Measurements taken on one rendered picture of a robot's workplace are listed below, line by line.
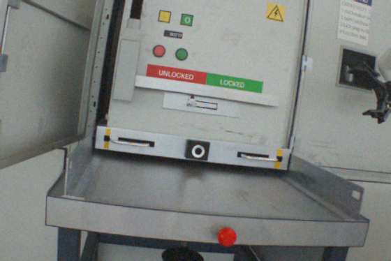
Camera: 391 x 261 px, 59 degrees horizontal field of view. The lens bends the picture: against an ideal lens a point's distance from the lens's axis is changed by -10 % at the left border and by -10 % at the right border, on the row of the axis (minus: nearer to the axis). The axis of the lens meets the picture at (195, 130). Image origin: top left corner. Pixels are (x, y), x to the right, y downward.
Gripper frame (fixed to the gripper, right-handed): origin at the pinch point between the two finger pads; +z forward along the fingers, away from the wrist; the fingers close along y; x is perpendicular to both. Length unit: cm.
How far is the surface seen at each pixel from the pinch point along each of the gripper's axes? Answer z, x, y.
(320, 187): 26.9, -4.2, -24.4
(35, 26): 84, -23, 25
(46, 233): 74, -87, -18
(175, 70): 47, -23, 14
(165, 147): 49, -32, -4
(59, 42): 74, -36, 28
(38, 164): 75, -76, 5
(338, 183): 29.9, 3.2, -24.9
